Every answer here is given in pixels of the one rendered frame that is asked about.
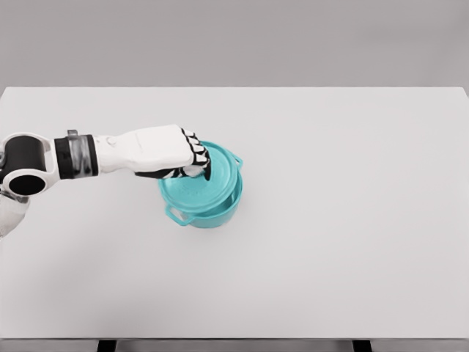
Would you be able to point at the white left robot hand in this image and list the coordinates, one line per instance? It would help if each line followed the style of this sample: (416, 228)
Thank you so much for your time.
(161, 148)

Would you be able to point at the teal pot lid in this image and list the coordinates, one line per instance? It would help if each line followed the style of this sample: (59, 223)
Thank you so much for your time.
(205, 187)

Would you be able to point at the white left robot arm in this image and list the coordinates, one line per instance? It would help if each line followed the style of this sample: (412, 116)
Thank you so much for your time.
(73, 157)

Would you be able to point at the teal pot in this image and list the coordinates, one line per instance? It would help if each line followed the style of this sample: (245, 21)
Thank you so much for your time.
(216, 216)

